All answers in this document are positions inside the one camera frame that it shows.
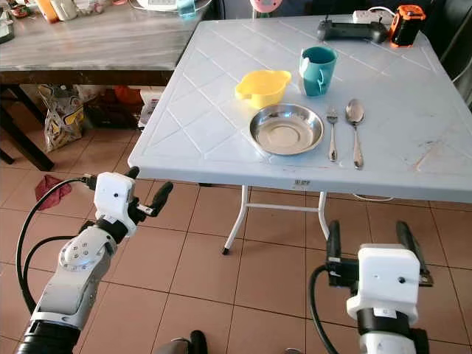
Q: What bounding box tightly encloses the white folding table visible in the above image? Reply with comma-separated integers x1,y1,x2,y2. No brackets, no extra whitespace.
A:
128,15,472,257

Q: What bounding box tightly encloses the steel fork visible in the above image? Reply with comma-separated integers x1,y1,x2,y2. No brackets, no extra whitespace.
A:
327,106,339,163

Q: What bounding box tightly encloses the white floor cable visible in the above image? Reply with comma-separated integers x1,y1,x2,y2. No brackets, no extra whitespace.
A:
353,193,395,202

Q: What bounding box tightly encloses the steel spoon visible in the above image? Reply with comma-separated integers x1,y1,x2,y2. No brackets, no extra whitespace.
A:
345,98,367,170

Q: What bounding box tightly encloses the pink round object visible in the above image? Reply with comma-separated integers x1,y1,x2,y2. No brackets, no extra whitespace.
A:
249,0,281,14

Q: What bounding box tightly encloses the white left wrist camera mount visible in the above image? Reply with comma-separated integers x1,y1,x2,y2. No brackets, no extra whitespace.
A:
94,172,137,238

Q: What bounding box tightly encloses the yellow black patterned bag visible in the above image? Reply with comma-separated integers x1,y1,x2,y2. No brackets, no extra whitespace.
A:
39,84,86,153

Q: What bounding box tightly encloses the orange bag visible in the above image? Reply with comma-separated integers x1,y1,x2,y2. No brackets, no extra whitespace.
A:
114,85,142,106

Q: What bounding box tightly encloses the dark wooden table grey top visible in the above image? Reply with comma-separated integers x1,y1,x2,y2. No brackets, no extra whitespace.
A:
0,0,218,172

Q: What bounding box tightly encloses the small clear lidded container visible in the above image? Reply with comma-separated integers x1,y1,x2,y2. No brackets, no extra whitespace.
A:
77,0,111,14

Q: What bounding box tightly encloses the red cloth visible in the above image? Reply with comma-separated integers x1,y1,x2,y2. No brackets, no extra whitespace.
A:
34,174,73,212

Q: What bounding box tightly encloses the red jar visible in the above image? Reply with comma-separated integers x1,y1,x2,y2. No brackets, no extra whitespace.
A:
7,4,30,19

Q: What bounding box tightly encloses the teal mug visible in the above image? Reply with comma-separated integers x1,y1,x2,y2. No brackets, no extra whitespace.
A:
299,46,339,97

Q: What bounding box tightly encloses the black remote controller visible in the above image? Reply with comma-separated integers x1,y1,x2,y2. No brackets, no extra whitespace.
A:
316,9,390,44

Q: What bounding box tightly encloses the black grey robot foot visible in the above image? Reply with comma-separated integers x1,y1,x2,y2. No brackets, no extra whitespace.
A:
155,330,209,354

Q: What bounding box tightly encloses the stainless steel bowl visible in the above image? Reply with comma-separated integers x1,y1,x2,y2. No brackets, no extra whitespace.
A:
249,103,325,156

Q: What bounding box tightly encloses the white plastic box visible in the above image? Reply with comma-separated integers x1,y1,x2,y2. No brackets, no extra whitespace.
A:
137,86,167,137

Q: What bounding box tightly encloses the orange black battery pack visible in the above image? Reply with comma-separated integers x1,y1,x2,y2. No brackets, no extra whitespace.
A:
389,4,428,48

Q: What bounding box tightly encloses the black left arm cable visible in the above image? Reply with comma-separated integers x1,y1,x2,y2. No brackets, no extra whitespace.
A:
15,174,100,314

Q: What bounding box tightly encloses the yellow plastic bowl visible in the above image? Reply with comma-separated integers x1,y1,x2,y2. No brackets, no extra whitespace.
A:
235,69,293,110

